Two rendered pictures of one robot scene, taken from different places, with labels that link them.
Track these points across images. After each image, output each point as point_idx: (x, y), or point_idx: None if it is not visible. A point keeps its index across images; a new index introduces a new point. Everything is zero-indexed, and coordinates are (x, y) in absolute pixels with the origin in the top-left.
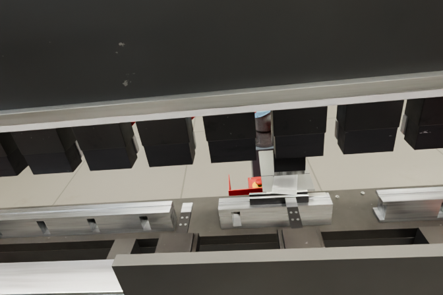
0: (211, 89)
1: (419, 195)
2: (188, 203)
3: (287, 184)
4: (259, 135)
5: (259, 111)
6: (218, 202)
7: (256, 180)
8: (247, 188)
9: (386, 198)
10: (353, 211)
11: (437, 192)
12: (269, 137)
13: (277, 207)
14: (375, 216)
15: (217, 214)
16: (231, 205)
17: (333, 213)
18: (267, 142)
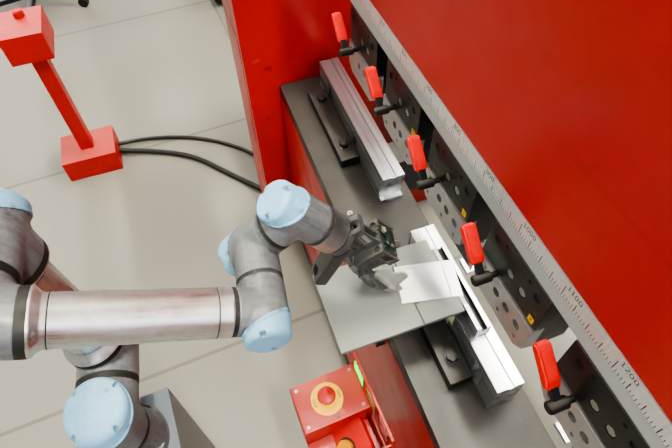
0: None
1: (377, 142)
2: (562, 430)
3: (431, 277)
4: (149, 440)
5: (122, 414)
6: (454, 433)
7: (327, 402)
8: (375, 400)
9: (397, 170)
10: (391, 223)
11: (364, 128)
12: (151, 412)
13: (472, 291)
14: (393, 200)
15: (484, 420)
16: (504, 362)
17: (404, 244)
18: (162, 419)
